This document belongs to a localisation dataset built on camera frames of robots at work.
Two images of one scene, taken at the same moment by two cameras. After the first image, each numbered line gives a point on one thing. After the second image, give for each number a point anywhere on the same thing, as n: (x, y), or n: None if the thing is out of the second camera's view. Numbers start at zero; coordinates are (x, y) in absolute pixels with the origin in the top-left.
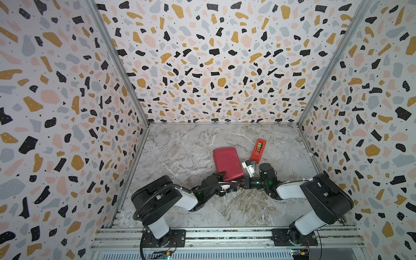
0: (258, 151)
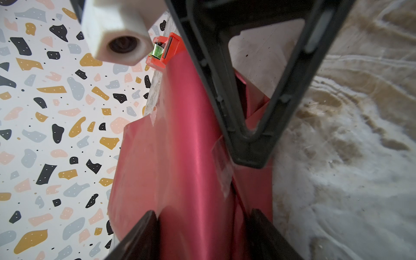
0: (164, 47)
